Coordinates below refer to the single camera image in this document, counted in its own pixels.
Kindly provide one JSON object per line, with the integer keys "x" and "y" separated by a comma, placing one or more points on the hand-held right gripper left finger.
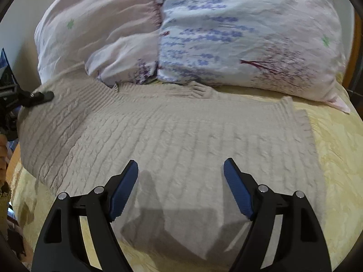
{"x": 124, "y": 191}

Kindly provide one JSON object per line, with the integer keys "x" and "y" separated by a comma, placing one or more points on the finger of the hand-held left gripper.
{"x": 39, "y": 97}

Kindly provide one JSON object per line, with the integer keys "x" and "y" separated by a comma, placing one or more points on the yellow patterned bedspread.
{"x": 340, "y": 161}

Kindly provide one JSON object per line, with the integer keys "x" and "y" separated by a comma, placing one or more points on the dark screen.
{"x": 6, "y": 68}

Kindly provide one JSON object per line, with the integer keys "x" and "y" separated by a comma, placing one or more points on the blue floral tree-print pillow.
{"x": 244, "y": 34}

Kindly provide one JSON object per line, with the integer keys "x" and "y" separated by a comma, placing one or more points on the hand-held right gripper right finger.
{"x": 236, "y": 190}

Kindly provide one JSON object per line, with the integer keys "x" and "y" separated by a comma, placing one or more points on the pink floral pillow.
{"x": 96, "y": 25}

